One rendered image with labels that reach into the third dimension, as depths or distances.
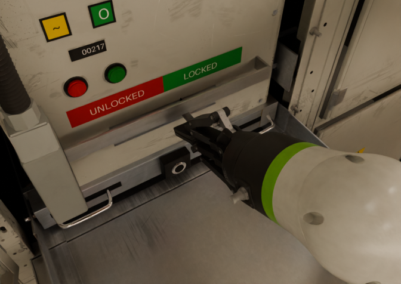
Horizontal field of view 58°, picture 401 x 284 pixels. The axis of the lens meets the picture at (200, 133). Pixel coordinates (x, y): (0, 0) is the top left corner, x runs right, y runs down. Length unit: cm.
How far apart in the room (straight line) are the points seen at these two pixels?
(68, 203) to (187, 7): 32
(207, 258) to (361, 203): 44
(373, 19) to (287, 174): 52
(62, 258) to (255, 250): 35
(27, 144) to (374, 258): 36
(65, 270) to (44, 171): 28
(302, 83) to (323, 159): 47
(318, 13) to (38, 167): 52
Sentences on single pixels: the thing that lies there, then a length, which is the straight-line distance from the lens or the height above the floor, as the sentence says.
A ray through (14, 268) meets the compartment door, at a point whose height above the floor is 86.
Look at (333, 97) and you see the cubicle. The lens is 87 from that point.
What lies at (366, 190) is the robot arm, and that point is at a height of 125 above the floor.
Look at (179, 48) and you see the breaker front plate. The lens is 59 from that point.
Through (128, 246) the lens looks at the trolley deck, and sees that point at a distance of 71.
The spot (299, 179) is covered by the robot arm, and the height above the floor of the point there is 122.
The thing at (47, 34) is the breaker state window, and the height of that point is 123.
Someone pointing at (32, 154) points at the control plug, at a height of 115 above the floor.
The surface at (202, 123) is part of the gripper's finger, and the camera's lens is 51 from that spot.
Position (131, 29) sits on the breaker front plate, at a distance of 53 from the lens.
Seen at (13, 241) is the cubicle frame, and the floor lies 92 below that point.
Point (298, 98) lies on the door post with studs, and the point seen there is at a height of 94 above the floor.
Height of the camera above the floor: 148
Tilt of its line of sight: 48 degrees down
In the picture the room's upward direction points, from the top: straight up
